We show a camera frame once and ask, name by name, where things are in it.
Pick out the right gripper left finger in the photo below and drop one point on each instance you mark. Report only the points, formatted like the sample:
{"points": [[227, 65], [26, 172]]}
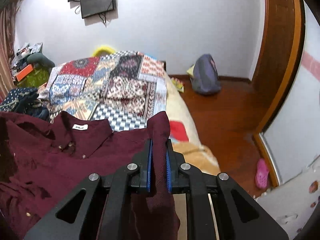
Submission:
{"points": [[99, 206]]}

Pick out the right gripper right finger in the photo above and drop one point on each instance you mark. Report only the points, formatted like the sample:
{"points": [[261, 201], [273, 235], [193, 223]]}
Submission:
{"points": [[217, 206]]}

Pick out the maroon button shirt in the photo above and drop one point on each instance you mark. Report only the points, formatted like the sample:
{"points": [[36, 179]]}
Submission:
{"points": [[42, 162]]}

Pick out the dark blue clothes pile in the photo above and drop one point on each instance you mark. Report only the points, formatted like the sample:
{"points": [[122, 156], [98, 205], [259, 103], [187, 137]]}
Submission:
{"points": [[25, 101]]}

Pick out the pink rubber clog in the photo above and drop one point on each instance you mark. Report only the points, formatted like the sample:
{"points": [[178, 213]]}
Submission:
{"points": [[261, 176]]}

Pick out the beige blanket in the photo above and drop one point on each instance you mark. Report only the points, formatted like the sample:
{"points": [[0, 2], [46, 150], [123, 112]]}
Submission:
{"points": [[185, 135]]}

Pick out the patchwork patterned bedspread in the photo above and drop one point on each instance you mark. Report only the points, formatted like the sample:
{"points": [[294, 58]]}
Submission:
{"points": [[126, 88]]}

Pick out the purple grey backpack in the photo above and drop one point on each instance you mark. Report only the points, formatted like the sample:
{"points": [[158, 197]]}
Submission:
{"points": [[203, 76]]}

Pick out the cluttered side table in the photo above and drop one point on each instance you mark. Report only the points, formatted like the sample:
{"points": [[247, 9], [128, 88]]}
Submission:
{"points": [[30, 67]]}

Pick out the yellow round object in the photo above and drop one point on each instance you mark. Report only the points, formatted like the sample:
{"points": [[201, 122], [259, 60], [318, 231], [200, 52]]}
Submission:
{"points": [[103, 50]]}

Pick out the brown wooden door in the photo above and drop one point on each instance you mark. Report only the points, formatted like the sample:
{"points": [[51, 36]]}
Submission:
{"points": [[280, 53]]}

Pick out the striped pink curtain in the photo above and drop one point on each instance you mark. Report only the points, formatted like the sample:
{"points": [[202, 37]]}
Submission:
{"points": [[8, 17]]}

